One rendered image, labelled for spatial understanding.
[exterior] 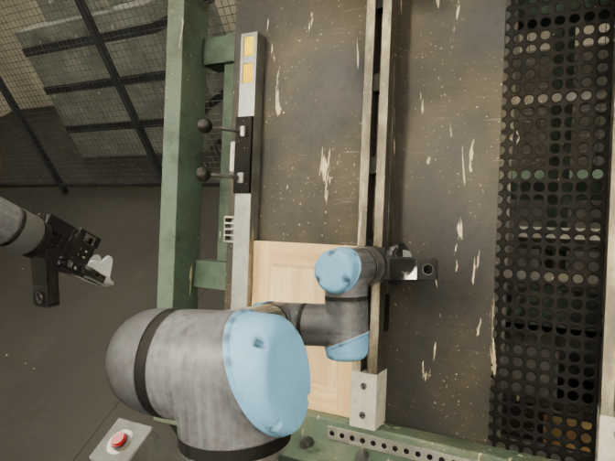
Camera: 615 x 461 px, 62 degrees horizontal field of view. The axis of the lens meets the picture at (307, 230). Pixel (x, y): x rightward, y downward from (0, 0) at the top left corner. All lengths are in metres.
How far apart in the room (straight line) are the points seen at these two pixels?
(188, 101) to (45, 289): 0.71
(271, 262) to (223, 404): 0.85
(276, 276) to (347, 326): 0.48
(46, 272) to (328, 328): 0.53
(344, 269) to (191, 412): 0.40
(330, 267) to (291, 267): 0.46
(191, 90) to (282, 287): 0.63
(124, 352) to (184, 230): 0.96
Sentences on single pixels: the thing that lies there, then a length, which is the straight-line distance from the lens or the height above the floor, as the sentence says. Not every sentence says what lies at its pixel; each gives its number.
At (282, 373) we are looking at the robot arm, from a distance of 0.51.
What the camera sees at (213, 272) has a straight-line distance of 1.50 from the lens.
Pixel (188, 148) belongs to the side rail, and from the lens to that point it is 1.51.
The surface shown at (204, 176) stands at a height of 1.42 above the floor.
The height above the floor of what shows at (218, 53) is 1.60.
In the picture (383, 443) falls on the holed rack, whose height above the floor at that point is 0.89.
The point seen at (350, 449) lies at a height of 0.86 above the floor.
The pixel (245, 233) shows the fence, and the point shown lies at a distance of 1.34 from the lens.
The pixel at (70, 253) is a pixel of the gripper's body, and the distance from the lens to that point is 1.06.
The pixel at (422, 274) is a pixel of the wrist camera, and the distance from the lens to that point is 1.02.
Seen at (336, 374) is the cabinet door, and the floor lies 0.97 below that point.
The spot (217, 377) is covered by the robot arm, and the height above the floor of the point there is 1.59.
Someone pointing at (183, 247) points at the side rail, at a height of 1.19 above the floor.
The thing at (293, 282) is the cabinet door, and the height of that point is 1.14.
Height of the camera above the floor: 1.93
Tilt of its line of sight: 33 degrees down
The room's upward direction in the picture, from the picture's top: 17 degrees counter-clockwise
